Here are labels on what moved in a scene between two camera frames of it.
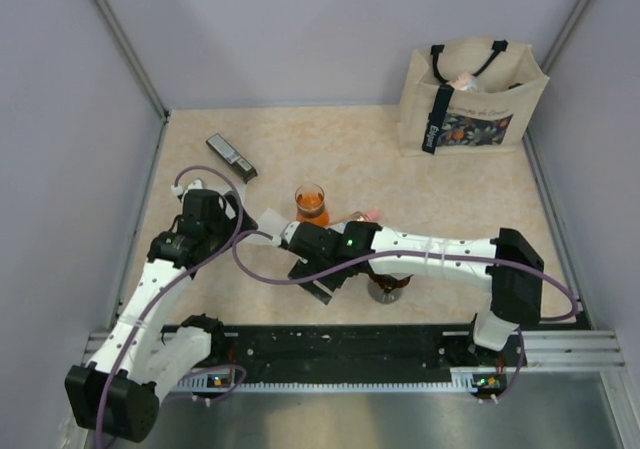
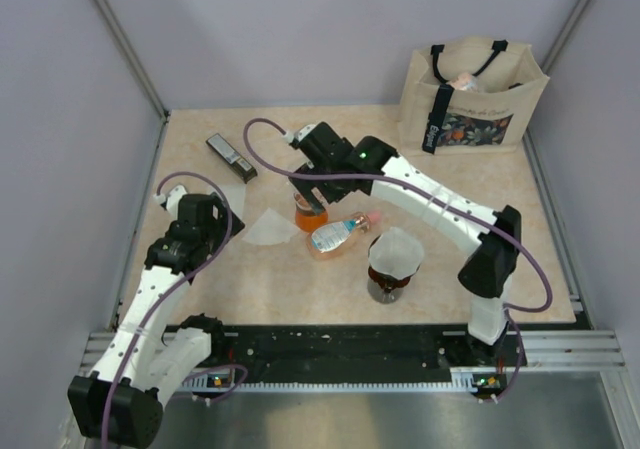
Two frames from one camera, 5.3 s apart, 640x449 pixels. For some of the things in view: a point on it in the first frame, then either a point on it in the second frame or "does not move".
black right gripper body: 306,268 to 329,189
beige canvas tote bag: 469,96 does not move
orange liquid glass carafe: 310,204 does not move
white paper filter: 270,223 does not move
